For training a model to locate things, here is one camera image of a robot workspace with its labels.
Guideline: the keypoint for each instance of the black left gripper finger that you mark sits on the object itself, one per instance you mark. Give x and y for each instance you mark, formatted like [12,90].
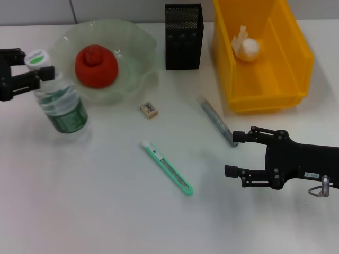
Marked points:
[12,56]
[46,73]

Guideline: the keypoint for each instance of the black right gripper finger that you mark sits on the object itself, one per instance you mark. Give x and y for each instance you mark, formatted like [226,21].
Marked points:
[239,136]
[231,171]

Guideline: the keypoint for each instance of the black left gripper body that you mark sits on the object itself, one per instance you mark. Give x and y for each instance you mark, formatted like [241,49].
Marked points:
[5,90]

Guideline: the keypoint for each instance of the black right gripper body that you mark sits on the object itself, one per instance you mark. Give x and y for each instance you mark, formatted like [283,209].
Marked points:
[291,161]

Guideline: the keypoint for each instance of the clear green-label water bottle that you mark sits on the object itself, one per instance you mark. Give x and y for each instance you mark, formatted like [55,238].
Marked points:
[66,116]

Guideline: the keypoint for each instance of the red-orange fruit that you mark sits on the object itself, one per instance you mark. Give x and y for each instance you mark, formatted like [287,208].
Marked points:
[96,68]

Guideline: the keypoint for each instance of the green utility knife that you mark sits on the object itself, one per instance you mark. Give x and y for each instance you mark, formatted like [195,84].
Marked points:
[169,170]

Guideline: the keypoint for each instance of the white paper ball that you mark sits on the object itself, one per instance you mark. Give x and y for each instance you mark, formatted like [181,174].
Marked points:
[247,50]

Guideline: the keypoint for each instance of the grey pen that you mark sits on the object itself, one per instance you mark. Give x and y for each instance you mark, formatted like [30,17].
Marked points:
[214,116]

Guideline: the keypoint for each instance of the green glass fruit plate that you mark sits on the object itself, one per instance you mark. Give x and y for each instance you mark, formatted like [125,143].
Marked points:
[137,53]

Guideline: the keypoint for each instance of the beige eraser with barcode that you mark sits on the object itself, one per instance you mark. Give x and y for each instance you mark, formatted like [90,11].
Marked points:
[149,110]

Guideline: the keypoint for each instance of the black mesh pen holder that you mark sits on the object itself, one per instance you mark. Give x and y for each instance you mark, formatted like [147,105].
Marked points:
[182,47]

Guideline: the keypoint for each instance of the yellow plastic bin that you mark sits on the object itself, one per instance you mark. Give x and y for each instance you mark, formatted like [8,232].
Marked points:
[278,79]

